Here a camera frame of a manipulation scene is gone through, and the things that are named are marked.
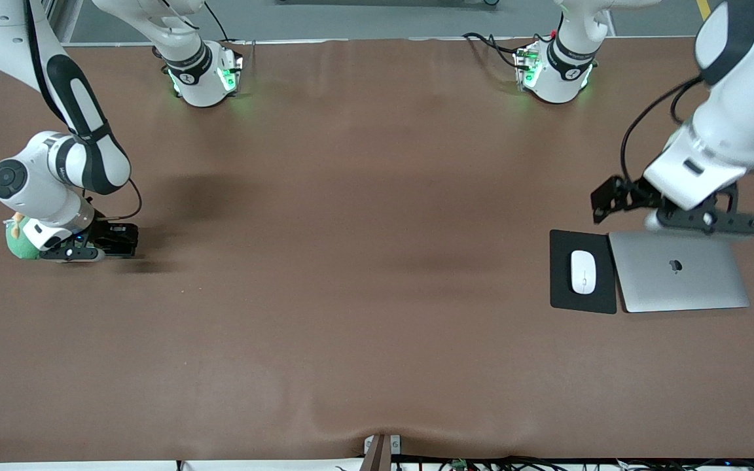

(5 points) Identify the black smartphone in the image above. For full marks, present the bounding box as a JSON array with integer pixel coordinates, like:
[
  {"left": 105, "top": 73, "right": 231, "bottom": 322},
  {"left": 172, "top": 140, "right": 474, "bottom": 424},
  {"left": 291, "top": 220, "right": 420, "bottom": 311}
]
[{"left": 110, "top": 226, "right": 139, "bottom": 258}]

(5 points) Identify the white computer mouse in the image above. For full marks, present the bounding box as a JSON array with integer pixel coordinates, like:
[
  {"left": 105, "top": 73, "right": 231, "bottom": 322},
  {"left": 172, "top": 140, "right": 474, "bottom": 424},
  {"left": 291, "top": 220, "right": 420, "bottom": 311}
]
[{"left": 569, "top": 249, "right": 598, "bottom": 296}]

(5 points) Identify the black mouse pad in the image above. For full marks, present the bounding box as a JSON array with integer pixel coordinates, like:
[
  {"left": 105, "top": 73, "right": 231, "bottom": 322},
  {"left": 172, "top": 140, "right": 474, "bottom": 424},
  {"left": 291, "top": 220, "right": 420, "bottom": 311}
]
[{"left": 550, "top": 229, "right": 618, "bottom": 315}]

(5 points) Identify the green dinosaur plush toy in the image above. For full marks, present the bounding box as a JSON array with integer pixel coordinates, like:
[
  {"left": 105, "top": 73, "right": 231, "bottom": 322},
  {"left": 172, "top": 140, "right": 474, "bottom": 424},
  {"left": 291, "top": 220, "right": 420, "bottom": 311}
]
[{"left": 5, "top": 212, "right": 41, "bottom": 261}]

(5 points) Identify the silver closed laptop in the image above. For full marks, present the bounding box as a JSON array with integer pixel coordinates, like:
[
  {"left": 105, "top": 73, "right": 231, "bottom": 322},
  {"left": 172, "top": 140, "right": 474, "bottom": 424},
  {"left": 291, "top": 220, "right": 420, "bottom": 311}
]
[{"left": 608, "top": 228, "right": 751, "bottom": 313}]

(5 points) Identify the brown table cover mat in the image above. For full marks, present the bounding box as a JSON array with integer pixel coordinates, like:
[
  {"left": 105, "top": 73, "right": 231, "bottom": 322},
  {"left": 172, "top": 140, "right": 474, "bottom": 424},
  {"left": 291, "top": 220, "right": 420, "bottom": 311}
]
[{"left": 0, "top": 36, "right": 754, "bottom": 462}]

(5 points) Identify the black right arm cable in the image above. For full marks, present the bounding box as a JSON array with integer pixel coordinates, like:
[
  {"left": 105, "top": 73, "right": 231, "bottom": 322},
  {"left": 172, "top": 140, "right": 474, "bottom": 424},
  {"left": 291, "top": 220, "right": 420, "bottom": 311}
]
[{"left": 26, "top": 0, "right": 143, "bottom": 221}]

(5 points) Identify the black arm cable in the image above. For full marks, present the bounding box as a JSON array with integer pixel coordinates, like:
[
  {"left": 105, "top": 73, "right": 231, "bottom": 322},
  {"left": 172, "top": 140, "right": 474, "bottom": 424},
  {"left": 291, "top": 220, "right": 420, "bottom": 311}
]
[
  {"left": 620, "top": 75, "right": 706, "bottom": 185},
  {"left": 26, "top": 0, "right": 143, "bottom": 221}
]

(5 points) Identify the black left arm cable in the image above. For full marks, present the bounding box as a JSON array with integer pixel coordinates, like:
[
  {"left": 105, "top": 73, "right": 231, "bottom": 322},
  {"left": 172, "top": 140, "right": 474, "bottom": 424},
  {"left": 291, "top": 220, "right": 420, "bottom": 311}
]
[{"left": 620, "top": 75, "right": 706, "bottom": 185}]

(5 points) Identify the black base cable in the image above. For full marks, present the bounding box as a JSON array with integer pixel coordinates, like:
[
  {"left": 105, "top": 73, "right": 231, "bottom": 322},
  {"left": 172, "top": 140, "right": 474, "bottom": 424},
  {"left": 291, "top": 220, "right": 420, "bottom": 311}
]
[
  {"left": 461, "top": 31, "right": 530, "bottom": 70},
  {"left": 200, "top": 0, "right": 231, "bottom": 43}
]

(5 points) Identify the metal table edge bracket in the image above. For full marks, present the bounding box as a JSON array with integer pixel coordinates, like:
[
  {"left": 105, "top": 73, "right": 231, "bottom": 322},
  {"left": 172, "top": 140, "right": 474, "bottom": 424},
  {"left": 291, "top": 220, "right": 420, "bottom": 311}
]
[{"left": 363, "top": 433, "right": 403, "bottom": 471}]

